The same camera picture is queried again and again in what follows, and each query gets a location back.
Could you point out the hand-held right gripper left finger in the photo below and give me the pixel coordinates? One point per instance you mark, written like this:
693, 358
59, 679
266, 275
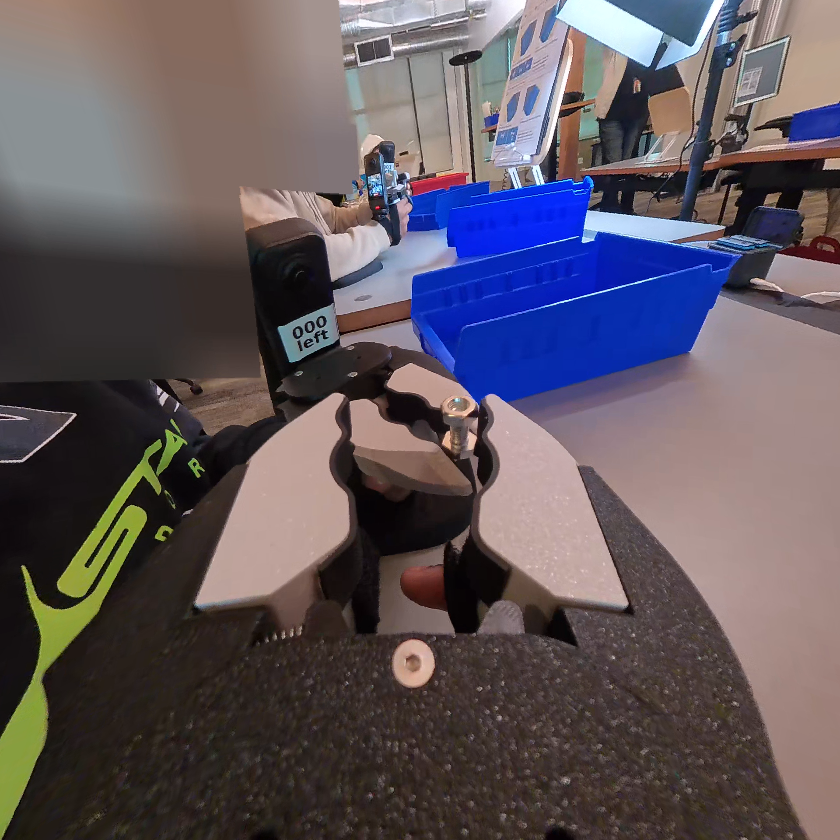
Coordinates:
276, 525

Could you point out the person's left forearm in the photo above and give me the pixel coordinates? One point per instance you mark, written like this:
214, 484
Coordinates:
243, 446

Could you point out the black floor lamp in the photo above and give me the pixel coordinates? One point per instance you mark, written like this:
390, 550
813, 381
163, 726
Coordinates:
466, 58

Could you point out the long wooden desk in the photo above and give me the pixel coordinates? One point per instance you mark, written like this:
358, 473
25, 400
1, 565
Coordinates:
775, 155

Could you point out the black office chair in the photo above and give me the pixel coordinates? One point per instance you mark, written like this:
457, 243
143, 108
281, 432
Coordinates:
177, 387

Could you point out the black and blue device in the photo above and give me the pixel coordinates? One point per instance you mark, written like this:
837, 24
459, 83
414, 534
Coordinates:
746, 263

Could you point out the blue plastic bin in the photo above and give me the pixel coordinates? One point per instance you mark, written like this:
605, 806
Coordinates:
519, 217
446, 208
591, 335
817, 122

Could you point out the silver hex bolt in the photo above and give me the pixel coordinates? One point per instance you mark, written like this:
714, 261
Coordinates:
460, 440

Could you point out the dark blue bag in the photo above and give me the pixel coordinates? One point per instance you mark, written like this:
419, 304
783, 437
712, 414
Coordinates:
772, 226

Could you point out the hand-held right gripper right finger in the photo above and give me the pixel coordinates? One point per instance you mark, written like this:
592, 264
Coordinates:
545, 525

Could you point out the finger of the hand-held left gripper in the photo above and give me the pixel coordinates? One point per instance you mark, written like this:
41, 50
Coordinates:
407, 453
427, 383

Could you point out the roll-up banner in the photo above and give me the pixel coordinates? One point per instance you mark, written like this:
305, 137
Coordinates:
532, 79

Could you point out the red plastic bin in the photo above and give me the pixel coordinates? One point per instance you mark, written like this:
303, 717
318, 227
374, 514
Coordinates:
437, 184

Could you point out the wooden chair back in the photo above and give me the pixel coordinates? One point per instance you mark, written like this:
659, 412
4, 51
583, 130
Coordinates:
672, 112

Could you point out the studio light on stand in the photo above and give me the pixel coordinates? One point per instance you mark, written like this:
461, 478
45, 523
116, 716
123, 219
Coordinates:
643, 20

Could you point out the red bag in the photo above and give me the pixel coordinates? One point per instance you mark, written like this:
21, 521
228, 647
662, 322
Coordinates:
823, 250

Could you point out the black printed shirt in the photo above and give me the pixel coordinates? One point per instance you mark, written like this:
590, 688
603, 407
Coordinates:
79, 551

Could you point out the wall air vent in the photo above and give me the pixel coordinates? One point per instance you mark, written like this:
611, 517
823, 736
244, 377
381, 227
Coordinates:
374, 50

